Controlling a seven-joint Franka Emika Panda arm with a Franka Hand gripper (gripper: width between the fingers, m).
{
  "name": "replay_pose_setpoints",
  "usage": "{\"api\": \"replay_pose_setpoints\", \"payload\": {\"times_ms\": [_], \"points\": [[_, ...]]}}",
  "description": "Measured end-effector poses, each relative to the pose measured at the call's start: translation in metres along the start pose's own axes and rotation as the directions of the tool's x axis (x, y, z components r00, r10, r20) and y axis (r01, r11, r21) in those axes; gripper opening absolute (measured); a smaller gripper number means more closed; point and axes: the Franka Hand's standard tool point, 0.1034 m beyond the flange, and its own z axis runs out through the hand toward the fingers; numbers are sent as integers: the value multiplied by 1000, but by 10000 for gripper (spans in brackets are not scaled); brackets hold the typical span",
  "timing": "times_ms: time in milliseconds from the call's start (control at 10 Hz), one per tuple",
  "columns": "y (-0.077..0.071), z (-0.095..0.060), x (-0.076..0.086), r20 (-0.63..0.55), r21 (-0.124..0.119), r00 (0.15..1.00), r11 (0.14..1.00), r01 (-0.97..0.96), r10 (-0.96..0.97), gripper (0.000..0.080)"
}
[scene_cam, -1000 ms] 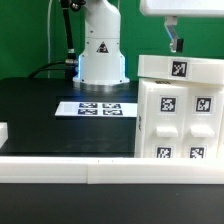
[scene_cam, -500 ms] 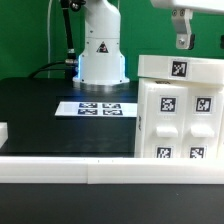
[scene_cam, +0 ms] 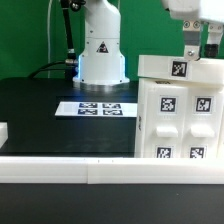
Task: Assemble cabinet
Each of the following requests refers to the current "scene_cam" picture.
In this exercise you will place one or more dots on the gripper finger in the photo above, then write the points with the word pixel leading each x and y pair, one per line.
pixel 192 39
pixel 215 34

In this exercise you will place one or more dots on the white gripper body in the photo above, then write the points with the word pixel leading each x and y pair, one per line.
pixel 201 10

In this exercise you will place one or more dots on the white marker base sheet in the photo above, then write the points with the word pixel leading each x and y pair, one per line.
pixel 96 109

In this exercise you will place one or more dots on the white U-shaped fence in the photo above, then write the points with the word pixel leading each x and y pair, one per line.
pixel 110 170

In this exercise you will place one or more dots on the white cabinet body box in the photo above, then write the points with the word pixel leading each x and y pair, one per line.
pixel 144 85

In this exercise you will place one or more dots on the white cabinet top block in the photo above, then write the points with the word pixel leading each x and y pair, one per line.
pixel 203 71

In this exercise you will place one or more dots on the white door panel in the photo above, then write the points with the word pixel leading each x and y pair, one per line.
pixel 164 121
pixel 202 122

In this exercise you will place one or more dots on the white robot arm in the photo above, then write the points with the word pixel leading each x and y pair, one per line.
pixel 101 64

